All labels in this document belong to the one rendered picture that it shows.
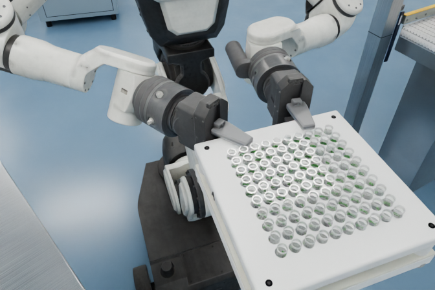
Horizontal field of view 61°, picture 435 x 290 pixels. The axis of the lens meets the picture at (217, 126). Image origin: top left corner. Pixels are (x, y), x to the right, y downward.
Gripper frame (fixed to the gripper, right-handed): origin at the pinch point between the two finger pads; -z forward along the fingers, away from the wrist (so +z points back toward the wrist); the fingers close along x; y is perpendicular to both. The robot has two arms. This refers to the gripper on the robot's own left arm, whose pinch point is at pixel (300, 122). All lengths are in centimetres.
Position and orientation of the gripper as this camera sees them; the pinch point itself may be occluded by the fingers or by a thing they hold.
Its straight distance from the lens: 61.2
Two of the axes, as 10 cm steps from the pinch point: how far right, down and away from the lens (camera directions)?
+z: -1.9, -6.3, 7.5
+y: -9.8, 1.3, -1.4
